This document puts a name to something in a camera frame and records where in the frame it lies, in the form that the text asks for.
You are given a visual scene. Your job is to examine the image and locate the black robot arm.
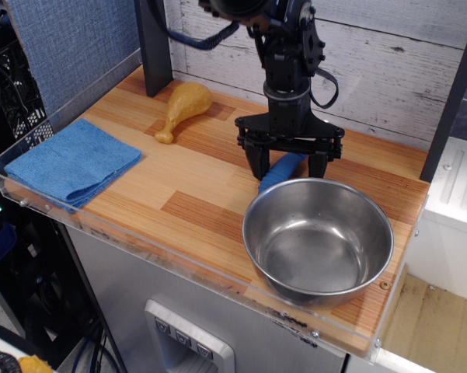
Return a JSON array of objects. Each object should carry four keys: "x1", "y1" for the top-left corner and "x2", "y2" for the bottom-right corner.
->
[{"x1": 134, "y1": 1, "x2": 345, "y2": 180}]

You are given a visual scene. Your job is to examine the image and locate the yellow object bottom left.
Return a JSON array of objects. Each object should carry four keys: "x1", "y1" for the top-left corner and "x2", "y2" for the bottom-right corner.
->
[{"x1": 18, "y1": 355, "x2": 54, "y2": 373}]

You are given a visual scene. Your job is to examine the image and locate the dark grey post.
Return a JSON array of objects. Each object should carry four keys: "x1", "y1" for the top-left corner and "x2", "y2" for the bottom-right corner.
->
[
  {"x1": 134, "y1": 0, "x2": 173, "y2": 97},
  {"x1": 419, "y1": 0, "x2": 467, "y2": 183}
]

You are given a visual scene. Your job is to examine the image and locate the yellow toy chicken drumstick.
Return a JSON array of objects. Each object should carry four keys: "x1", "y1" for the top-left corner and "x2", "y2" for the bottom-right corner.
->
[{"x1": 154, "y1": 82, "x2": 214, "y2": 144}]

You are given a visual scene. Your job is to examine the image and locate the dark grey right post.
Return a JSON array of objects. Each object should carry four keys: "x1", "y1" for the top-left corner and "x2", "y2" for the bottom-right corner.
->
[{"x1": 419, "y1": 0, "x2": 467, "y2": 183}]

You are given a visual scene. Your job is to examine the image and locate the clear acrylic table guard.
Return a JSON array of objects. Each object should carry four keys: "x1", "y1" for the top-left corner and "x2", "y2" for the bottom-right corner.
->
[{"x1": 0, "y1": 68, "x2": 428, "y2": 360}]

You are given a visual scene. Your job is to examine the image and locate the stainless steel pot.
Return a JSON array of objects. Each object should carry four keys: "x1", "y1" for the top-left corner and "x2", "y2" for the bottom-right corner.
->
[{"x1": 242, "y1": 178, "x2": 394, "y2": 308}]

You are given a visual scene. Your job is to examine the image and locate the blue folded cloth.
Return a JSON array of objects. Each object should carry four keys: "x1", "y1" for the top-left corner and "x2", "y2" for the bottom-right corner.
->
[{"x1": 5, "y1": 118, "x2": 142, "y2": 213}]

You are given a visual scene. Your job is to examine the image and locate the dark grey left post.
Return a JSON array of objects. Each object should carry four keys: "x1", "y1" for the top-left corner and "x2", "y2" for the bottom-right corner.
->
[{"x1": 134, "y1": 0, "x2": 173, "y2": 97}]

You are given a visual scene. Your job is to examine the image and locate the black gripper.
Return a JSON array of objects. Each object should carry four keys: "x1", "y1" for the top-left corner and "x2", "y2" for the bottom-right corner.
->
[{"x1": 235, "y1": 101, "x2": 345, "y2": 180}]

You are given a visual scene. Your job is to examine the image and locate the blue handled metal spoon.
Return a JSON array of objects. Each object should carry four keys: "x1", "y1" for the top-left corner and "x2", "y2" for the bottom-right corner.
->
[{"x1": 258, "y1": 153, "x2": 307, "y2": 193}]

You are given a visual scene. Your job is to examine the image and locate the silver toy fridge cabinet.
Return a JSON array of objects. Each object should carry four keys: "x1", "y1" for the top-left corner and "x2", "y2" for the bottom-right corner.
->
[{"x1": 67, "y1": 228, "x2": 347, "y2": 372}]

